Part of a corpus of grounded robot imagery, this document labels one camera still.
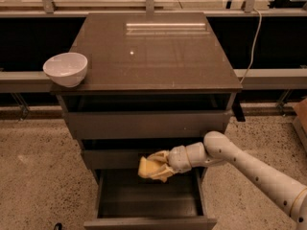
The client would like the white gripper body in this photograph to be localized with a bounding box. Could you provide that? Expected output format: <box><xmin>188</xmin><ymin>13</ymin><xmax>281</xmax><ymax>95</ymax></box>
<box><xmin>168</xmin><ymin>143</ymin><xmax>211</xmax><ymax>173</ymax></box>

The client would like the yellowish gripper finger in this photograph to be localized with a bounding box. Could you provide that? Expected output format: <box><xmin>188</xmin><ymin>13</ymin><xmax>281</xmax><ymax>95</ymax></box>
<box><xmin>147</xmin><ymin>150</ymin><xmax>169</xmax><ymax>163</ymax></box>
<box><xmin>146</xmin><ymin>165</ymin><xmax>175</xmax><ymax>182</ymax></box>

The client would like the yellow wavy sponge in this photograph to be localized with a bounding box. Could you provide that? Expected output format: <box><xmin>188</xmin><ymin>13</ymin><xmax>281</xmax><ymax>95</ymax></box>
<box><xmin>138</xmin><ymin>156</ymin><xmax>165</xmax><ymax>181</ymax></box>

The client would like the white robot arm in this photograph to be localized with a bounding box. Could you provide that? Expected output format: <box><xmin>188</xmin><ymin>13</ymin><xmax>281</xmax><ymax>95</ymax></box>
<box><xmin>138</xmin><ymin>131</ymin><xmax>307</xmax><ymax>230</ymax></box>

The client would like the grey open bottom drawer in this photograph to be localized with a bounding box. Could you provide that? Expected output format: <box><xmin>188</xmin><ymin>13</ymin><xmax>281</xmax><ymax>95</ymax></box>
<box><xmin>83</xmin><ymin>169</ymin><xmax>217</xmax><ymax>230</ymax></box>

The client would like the grey top drawer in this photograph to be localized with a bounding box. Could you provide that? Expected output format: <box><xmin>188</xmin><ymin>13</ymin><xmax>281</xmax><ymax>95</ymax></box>
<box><xmin>64</xmin><ymin>111</ymin><xmax>231</xmax><ymax>140</ymax></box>

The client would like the grey middle drawer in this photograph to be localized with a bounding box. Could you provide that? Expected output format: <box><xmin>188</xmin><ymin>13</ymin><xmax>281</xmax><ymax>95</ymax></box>
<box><xmin>81</xmin><ymin>149</ymin><xmax>155</xmax><ymax>170</ymax></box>

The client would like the dark grey drawer cabinet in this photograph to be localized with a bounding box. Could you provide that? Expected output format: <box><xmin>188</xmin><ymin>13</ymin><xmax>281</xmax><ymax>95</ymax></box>
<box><xmin>49</xmin><ymin>11</ymin><xmax>243</xmax><ymax>230</ymax></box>

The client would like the cardboard box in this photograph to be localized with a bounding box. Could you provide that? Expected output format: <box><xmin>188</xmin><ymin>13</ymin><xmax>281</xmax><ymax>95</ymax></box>
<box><xmin>293</xmin><ymin>99</ymin><xmax>307</xmax><ymax>152</ymax></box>

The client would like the white ceramic bowl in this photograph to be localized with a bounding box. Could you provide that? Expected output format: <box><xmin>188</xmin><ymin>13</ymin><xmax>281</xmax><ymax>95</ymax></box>
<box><xmin>43</xmin><ymin>53</ymin><xmax>88</xmax><ymax>87</ymax></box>

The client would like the white cable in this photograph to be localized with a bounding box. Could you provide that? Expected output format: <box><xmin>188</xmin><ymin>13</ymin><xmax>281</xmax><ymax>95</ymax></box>
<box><xmin>238</xmin><ymin>8</ymin><xmax>262</xmax><ymax>84</ymax></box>

